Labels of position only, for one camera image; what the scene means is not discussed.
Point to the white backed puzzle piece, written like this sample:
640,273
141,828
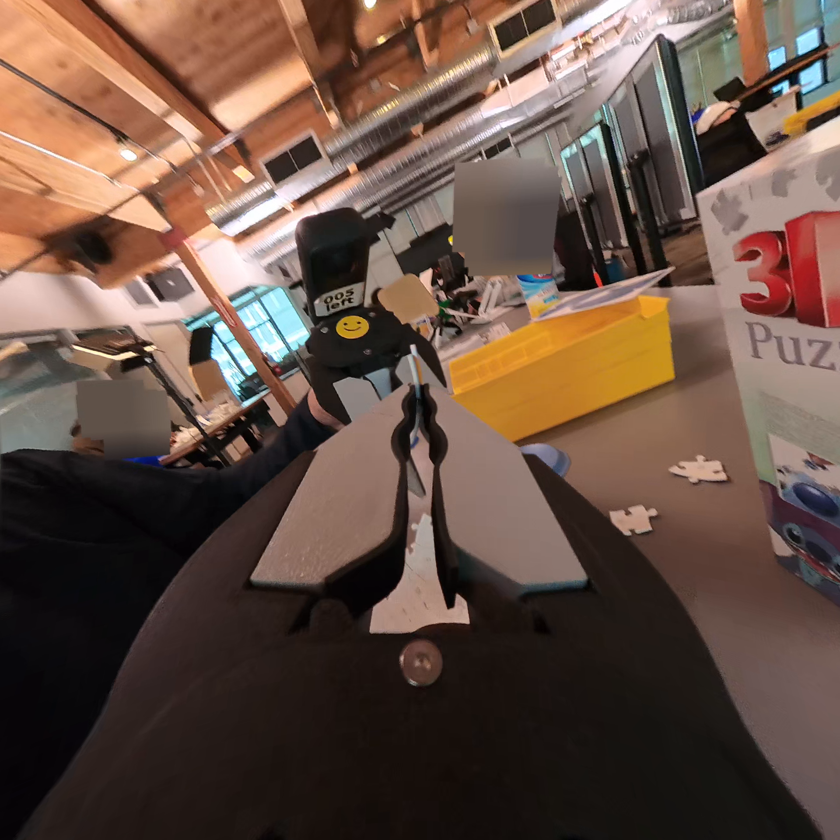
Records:
415,364
633,518
699,469

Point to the row of grey partition panels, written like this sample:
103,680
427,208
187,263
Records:
656,131

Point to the tan rounded panel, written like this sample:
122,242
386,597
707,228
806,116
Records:
407,298

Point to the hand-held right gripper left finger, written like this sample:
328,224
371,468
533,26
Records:
328,518

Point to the person's left hand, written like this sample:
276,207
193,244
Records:
320,410

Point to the blue white printed sheet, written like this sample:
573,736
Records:
590,298

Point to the plain wooden post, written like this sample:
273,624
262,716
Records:
750,39

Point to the silver ventilation duct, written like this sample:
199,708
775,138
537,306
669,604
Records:
407,124

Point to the cartoon print puzzle box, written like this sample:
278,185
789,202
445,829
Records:
774,407

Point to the disinfecting wipes canister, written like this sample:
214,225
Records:
538,295

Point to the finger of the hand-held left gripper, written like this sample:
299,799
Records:
358,397
405,374

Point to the blue round plastic stand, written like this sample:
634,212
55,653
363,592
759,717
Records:
551,456

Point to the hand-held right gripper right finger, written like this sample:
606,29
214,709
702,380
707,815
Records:
505,518

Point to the partly built puzzle ball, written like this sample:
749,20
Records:
420,590

